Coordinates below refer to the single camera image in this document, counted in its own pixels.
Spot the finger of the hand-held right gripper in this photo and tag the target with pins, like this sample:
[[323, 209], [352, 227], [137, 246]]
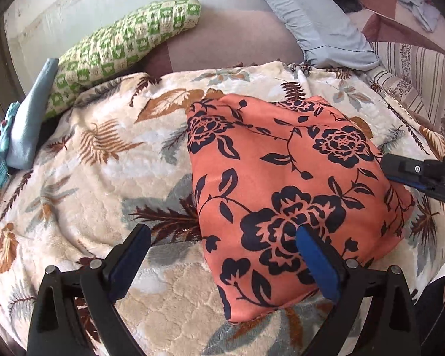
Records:
[[404, 167], [443, 194]]

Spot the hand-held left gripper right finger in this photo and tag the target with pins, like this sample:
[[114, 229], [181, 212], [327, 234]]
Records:
[[319, 263]]

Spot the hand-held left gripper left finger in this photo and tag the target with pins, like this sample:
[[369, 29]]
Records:
[[128, 263]]

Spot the orange black floral pillow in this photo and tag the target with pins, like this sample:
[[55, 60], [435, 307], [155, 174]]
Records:
[[282, 163]]

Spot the cream leaf-print blanket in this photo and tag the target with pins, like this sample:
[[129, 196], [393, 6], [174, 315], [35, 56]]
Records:
[[107, 200]]

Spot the striped floral cushion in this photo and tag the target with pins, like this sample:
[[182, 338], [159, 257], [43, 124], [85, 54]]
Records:
[[419, 78]]

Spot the person's dark pants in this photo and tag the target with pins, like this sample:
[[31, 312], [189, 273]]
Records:
[[434, 315]]

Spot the brown geometric blanket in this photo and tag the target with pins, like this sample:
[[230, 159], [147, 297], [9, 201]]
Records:
[[389, 22]]

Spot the small light blue cloth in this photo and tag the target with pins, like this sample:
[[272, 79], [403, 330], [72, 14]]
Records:
[[419, 9]]

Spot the grey-blue pillow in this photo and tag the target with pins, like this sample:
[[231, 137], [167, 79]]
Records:
[[319, 26]]

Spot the folded blue cloth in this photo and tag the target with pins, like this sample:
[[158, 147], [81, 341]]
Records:
[[26, 126]]

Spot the teal patterned knit cloth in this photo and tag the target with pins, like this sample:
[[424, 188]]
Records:
[[0, 144]]

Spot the green checkered pillow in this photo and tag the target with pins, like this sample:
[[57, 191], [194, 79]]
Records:
[[115, 52]]

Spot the mauve bed sheet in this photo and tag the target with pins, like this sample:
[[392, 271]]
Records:
[[226, 40]]

